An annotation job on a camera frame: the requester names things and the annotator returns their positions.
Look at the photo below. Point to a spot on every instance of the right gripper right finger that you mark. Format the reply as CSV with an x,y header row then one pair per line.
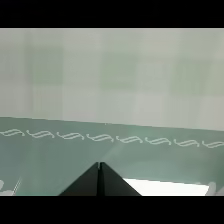
x,y
113,183

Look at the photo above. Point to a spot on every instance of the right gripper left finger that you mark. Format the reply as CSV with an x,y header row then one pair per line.
x,y
87,183

